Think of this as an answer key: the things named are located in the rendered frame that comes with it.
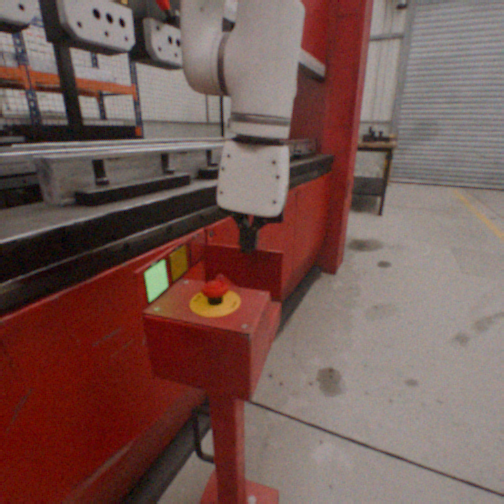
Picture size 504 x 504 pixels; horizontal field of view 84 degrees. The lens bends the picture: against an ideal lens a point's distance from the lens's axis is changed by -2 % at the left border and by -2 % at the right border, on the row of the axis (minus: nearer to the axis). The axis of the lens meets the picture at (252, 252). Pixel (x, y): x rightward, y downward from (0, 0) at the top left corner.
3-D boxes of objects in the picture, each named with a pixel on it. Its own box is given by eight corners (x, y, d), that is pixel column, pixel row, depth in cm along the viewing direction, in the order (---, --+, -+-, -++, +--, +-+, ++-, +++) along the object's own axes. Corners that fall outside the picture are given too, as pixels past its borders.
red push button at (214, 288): (223, 315, 39) (222, 293, 38) (196, 311, 40) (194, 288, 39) (233, 300, 43) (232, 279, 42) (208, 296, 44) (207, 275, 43)
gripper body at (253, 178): (214, 129, 39) (211, 209, 43) (288, 137, 36) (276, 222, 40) (235, 129, 45) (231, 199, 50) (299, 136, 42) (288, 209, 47)
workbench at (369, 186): (385, 217, 372) (407, 88, 315) (327, 211, 401) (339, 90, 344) (387, 193, 523) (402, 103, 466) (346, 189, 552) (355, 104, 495)
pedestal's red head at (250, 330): (250, 404, 39) (250, 291, 33) (151, 377, 44) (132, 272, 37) (280, 321, 57) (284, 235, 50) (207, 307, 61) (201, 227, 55)
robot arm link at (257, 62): (214, 111, 37) (282, 117, 35) (219, -13, 32) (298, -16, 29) (238, 114, 45) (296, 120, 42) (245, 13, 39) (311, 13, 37)
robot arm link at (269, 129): (216, 112, 37) (215, 136, 38) (282, 118, 35) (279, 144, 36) (240, 115, 45) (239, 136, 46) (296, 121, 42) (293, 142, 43)
